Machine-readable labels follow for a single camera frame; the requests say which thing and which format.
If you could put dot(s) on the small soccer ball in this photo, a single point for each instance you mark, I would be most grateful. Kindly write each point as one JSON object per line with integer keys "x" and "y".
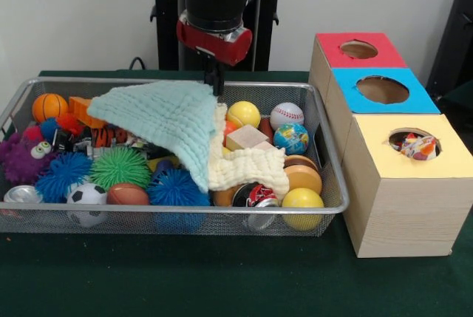
{"x": 86, "y": 198}

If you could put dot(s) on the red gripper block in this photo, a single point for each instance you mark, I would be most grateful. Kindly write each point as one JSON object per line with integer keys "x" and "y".
{"x": 214, "y": 41}

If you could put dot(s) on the small polka dot paper ball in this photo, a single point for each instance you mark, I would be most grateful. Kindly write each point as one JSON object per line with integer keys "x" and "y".
{"x": 419, "y": 147}

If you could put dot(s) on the mint waffle cloth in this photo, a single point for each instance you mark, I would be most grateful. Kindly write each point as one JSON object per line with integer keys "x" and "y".
{"x": 166, "y": 117}

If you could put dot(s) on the purple spiky toy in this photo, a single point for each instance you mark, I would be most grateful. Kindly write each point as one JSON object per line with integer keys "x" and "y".
{"x": 22, "y": 158}

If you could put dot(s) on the wooden box three round holes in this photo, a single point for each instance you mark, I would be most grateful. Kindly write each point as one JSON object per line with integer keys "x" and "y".
{"x": 406, "y": 213}

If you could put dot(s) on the yellow ball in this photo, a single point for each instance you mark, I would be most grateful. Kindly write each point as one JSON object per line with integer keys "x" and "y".
{"x": 302, "y": 208}

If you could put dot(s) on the orange toy basketball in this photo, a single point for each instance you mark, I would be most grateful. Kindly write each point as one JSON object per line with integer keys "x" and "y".
{"x": 50, "y": 107}

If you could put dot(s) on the green spiky ball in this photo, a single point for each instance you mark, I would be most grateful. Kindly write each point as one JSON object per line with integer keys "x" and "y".
{"x": 120, "y": 167}

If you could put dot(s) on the dark green table cloth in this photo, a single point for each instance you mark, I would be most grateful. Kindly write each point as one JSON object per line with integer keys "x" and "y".
{"x": 184, "y": 276}

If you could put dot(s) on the small globe ball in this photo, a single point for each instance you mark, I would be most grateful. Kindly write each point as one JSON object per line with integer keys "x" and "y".
{"x": 291, "y": 137}

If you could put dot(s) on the black upright panel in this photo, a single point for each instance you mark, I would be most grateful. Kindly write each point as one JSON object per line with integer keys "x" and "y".
{"x": 458, "y": 17}

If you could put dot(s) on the crushed silver can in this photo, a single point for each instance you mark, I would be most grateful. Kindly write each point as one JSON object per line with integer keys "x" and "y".
{"x": 258, "y": 198}

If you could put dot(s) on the cream waffle cloth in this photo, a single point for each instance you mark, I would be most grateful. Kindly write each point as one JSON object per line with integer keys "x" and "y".
{"x": 244, "y": 169}

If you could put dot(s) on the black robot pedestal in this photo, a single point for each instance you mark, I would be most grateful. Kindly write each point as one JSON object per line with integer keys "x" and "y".
{"x": 166, "y": 43}

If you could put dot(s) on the white toy baseball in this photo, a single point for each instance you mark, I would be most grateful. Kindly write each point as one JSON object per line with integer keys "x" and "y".
{"x": 287, "y": 115}

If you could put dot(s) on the blue spiky ball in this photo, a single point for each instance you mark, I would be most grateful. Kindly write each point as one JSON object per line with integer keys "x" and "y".
{"x": 177, "y": 191}

